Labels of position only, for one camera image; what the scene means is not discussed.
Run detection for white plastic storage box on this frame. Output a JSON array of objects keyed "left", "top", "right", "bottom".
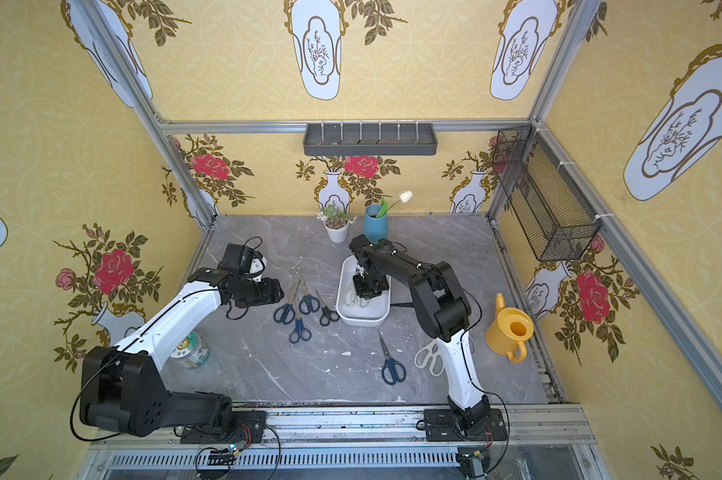
[{"left": 336, "top": 256, "right": 392, "bottom": 327}]

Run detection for small black scissors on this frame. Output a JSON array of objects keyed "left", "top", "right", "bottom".
[{"left": 315, "top": 291, "right": 340, "bottom": 327}]

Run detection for blue scissors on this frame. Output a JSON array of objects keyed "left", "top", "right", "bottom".
[
  {"left": 273, "top": 279, "right": 302, "bottom": 325},
  {"left": 298, "top": 278, "right": 321, "bottom": 315},
  {"left": 288, "top": 313, "right": 312, "bottom": 344}
]

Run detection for blue scissors floor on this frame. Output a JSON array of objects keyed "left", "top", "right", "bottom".
[{"left": 377, "top": 330, "right": 407, "bottom": 386}]

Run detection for white kitchen scissors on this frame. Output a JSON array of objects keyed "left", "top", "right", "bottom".
[{"left": 414, "top": 339, "right": 445, "bottom": 377}]

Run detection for beige kitchen scissors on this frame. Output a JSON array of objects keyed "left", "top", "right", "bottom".
[{"left": 341, "top": 283, "right": 370, "bottom": 308}]

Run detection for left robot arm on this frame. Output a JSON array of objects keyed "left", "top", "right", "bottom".
[{"left": 69, "top": 244, "right": 284, "bottom": 440}]

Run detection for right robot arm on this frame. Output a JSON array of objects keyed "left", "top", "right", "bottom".
[{"left": 349, "top": 235, "right": 491, "bottom": 429}]

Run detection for blue cylindrical vase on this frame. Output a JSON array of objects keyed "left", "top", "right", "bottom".
[{"left": 363, "top": 204, "right": 388, "bottom": 244}]

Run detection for small white potted plant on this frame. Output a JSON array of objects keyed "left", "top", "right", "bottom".
[{"left": 318, "top": 204, "right": 356, "bottom": 243}]

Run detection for white green tape roll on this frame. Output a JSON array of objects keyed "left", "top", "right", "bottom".
[{"left": 170, "top": 331, "right": 211, "bottom": 369}]

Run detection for white tulip flower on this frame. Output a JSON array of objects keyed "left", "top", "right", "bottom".
[{"left": 376, "top": 190, "right": 414, "bottom": 218}]

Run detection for yellow watering can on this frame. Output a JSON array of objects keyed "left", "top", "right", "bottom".
[{"left": 485, "top": 293, "right": 534, "bottom": 364}]

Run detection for small circuit board left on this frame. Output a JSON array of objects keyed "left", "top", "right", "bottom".
[{"left": 206, "top": 441, "right": 248, "bottom": 467}]

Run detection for small circuit board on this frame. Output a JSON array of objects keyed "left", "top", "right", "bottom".
[
  {"left": 206, "top": 441, "right": 248, "bottom": 467},
  {"left": 456, "top": 449, "right": 486, "bottom": 480}
]

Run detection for small circuit board right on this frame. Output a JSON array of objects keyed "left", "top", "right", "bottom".
[{"left": 456, "top": 449, "right": 486, "bottom": 480}]

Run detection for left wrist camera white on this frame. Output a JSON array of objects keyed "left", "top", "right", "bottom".
[{"left": 248, "top": 251, "right": 267, "bottom": 282}]

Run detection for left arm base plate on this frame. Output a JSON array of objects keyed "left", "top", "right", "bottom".
[{"left": 180, "top": 410, "right": 267, "bottom": 445}]

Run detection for grey wall shelf rack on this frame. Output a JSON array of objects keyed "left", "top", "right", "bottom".
[{"left": 303, "top": 120, "right": 438, "bottom": 157}]

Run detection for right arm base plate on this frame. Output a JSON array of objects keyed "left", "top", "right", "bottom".
[{"left": 415, "top": 409, "right": 509, "bottom": 443}]

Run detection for aluminium rail base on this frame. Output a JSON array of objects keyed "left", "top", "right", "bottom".
[{"left": 75, "top": 403, "right": 611, "bottom": 480}]

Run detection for black wire mesh basket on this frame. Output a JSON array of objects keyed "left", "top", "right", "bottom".
[{"left": 492, "top": 126, "right": 601, "bottom": 263}]

